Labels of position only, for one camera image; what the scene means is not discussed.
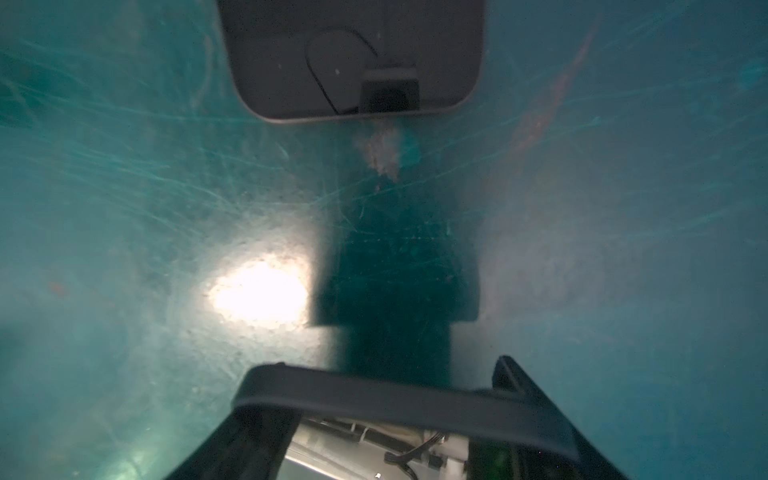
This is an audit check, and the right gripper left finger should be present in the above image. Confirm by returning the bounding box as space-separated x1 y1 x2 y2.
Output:
167 407 300 480

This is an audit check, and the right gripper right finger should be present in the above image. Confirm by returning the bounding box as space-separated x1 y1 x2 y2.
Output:
467 355 627 479

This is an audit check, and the phone dark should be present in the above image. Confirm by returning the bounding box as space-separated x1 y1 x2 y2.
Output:
231 362 582 464

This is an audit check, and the phone white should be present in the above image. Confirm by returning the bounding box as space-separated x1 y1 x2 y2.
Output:
217 0 487 123

